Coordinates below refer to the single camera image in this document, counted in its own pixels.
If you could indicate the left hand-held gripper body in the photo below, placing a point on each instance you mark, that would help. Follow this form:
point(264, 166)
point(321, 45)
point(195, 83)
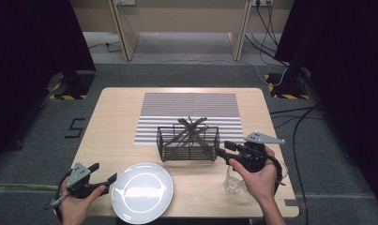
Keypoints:
point(78, 175)

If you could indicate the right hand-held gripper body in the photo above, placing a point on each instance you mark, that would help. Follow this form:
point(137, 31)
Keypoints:
point(255, 156)

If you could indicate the white round plate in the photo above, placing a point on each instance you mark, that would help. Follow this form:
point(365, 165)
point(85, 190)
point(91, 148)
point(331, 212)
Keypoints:
point(141, 193)

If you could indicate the person's right hand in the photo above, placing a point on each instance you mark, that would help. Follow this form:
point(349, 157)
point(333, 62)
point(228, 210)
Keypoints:
point(261, 184)

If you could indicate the person's left hand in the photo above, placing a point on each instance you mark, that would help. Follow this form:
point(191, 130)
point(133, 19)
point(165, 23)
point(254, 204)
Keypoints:
point(75, 211)

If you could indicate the silver cutlery piece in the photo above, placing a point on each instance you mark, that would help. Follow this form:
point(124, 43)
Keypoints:
point(189, 128)
point(189, 119)
point(199, 120)

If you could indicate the grey tape piece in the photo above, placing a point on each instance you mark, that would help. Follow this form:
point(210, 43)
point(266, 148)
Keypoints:
point(291, 202)

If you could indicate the striped grey placemat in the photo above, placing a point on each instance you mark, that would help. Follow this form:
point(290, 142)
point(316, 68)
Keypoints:
point(189, 104)

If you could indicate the stand base with hazard tape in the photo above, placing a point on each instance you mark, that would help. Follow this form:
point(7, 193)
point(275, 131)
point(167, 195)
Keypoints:
point(286, 89)
point(74, 87)

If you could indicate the black curtain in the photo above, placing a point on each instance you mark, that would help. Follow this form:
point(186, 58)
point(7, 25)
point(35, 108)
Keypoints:
point(349, 78)
point(27, 62)

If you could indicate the light wooden desk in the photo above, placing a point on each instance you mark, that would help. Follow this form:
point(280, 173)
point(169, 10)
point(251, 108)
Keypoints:
point(183, 18)

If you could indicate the white wall socket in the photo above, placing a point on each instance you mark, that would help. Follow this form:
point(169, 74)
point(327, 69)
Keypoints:
point(124, 2)
point(261, 2)

